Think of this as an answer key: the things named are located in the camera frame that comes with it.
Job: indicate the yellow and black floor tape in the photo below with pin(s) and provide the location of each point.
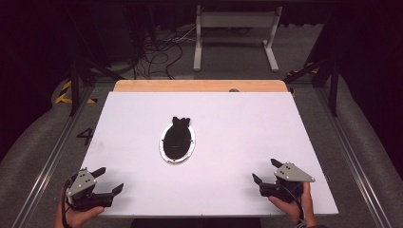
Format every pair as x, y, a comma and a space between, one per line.
301, 71
65, 99

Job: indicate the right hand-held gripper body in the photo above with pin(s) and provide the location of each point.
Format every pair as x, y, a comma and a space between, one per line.
290, 173

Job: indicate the person's left hand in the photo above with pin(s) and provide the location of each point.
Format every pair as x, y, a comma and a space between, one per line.
77, 218

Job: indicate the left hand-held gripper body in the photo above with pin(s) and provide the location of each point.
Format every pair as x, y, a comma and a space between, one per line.
79, 185

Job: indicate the white board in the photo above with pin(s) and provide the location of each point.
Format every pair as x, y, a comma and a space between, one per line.
221, 126

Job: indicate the aluminium floor rail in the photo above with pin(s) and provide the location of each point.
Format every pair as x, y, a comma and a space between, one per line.
355, 158
53, 158

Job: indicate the person's right hand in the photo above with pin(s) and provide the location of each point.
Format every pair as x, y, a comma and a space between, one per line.
291, 209

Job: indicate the black metal stand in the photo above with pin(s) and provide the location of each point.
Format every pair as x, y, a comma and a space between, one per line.
332, 85
75, 85

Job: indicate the person's dark clothing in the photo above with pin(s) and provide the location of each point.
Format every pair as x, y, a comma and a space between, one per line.
196, 223

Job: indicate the white metal stand frame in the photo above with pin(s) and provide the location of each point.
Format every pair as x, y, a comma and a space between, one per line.
234, 20

